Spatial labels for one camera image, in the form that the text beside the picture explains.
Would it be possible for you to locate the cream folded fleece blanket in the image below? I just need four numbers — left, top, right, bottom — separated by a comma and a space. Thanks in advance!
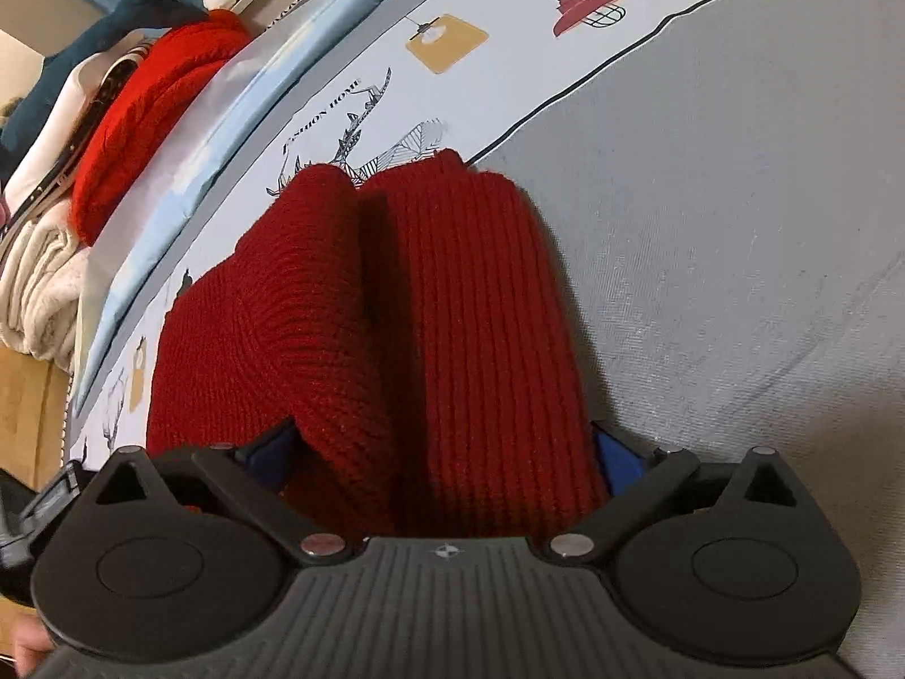
2, 199, 91, 372

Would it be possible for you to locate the blue shark plush toy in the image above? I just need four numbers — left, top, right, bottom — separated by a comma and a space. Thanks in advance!
2, 0, 207, 164

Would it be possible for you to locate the dark red knit sweater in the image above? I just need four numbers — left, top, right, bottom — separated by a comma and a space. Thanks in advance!
146, 151, 607, 538

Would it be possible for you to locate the light blue folded duvet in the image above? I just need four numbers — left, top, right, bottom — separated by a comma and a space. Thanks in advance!
69, 0, 511, 411

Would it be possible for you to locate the bright red folded knit blanket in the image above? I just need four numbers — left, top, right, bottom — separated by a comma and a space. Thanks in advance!
71, 9, 252, 246

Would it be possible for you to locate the white folded cloth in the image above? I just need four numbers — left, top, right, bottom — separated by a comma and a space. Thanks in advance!
0, 41, 154, 218

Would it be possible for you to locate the grey printed bed sheet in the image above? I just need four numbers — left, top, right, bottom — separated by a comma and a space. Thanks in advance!
64, 0, 903, 677

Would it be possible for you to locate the person's left hand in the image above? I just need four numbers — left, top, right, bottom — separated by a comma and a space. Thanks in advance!
12, 614, 55, 677

